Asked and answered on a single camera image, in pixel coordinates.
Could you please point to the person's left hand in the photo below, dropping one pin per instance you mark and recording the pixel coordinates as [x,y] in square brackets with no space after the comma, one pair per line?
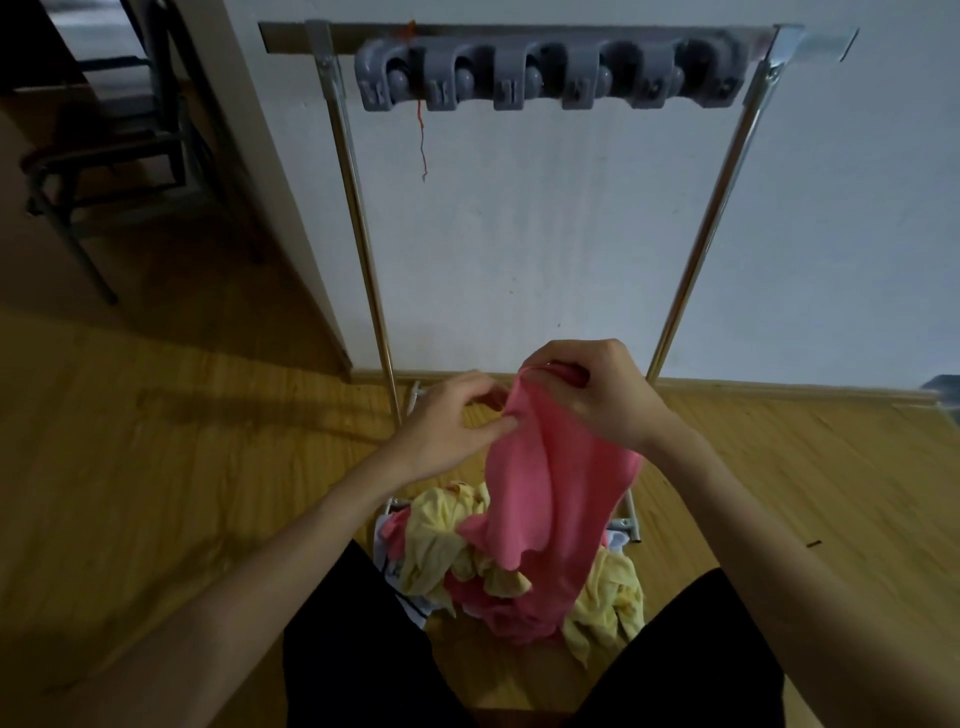
[439,427]

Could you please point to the grey plastic clip holder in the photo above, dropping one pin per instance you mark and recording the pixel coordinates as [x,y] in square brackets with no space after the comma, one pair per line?
[551,75]

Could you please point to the yellow cloth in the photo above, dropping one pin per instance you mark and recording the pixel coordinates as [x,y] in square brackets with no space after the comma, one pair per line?
[607,600]
[442,536]

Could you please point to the person's right forearm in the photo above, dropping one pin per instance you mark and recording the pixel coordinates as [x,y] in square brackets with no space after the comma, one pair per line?
[787,555]

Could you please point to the crumpled pink cloth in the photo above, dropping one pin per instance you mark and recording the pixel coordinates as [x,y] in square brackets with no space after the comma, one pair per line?
[510,615]

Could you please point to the person's right thumb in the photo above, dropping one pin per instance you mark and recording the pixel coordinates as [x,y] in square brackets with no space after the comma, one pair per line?
[541,384]

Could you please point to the metal clothes rack frame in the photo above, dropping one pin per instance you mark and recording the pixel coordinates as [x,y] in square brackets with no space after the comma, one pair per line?
[356,195]

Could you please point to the black metal chair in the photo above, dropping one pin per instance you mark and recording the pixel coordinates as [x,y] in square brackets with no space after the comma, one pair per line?
[142,142]

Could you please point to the person's right hand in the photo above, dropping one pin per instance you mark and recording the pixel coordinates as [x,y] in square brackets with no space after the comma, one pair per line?
[611,394]

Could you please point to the grey object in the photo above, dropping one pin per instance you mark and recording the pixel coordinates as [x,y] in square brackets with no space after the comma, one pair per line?
[946,391]

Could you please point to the person's black shorts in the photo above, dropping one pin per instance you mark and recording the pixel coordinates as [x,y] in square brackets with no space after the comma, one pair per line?
[360,660]

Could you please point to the person's left forearm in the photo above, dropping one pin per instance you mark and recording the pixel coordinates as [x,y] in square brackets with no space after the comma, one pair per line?
[240,577]

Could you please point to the red thread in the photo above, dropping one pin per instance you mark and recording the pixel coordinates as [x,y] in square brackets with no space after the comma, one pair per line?
[422,135]

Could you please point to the large pink cloth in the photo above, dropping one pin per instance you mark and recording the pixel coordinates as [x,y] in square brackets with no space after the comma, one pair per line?
[544,487]

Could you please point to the person's left thumb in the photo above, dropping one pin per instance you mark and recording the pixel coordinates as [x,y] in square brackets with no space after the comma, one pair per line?
[491,433]

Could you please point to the white cloth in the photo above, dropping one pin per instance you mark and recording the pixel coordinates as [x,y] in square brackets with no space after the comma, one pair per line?
[397,581]

